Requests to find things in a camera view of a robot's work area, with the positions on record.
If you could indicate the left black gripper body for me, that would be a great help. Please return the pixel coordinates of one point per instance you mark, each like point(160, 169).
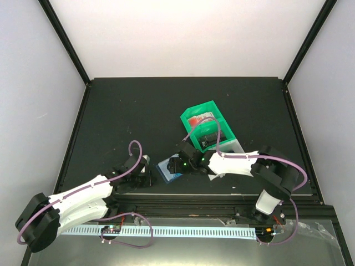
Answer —
point(141, 182)

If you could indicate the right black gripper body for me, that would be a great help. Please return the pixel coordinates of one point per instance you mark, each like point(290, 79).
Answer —
point(188, 168)

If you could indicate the blue card holder wallet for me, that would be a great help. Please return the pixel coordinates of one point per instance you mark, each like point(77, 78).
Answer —
point(162, 168)

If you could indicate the green card bin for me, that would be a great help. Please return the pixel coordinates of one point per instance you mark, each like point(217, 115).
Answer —
point(202, 129)

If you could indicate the white card bin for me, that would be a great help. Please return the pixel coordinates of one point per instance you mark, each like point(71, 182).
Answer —
point(231, 148)

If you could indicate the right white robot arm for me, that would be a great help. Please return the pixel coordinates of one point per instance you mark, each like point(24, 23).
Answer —
point(277, 176)

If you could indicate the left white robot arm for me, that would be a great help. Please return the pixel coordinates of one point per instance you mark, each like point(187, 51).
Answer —
point(46, 217)

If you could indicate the red white credit cards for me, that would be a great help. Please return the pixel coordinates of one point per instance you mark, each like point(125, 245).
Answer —
point(205, 117)

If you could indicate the left circuit board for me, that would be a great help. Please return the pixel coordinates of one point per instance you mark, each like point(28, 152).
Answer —
point(111, 229)

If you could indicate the circuit board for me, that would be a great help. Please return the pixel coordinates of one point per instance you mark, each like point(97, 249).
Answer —
point(111, 229)
point(263, 232)

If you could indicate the right circuit board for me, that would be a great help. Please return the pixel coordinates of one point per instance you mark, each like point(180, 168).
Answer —
point(263, 232)

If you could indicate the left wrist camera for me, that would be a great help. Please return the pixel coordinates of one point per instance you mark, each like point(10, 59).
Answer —
point(147, 158)

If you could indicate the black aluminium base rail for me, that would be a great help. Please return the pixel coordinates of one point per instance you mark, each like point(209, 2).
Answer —
point(238, 207)

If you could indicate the white slotted cable duct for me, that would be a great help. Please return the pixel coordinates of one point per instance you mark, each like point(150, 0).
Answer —
point(166, 232)

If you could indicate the left black frame post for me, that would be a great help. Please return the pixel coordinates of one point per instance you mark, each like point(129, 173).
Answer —
point(61, 33)

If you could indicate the black frame post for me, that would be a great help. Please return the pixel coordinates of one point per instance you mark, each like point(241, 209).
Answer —
point(61, 33)
point(309, 39)

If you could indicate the right black frame post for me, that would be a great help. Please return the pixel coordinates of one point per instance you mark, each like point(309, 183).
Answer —
point(309, 39)

